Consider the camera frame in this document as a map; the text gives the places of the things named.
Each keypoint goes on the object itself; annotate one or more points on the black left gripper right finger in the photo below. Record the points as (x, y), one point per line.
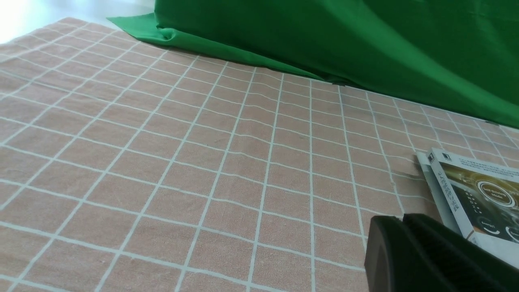
(460, 264)

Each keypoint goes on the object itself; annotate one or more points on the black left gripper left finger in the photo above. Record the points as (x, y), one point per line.
(394, 262)

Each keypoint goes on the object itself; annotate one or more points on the middle white book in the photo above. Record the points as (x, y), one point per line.
(447, 218)

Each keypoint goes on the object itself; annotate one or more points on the top white driving book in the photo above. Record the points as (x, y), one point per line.
(483, 198)

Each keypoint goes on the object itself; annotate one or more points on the green backdrop cloth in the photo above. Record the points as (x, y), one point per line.
(457, 55)

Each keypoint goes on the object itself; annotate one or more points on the pink checkered tablecloth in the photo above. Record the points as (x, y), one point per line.
(127, 167)

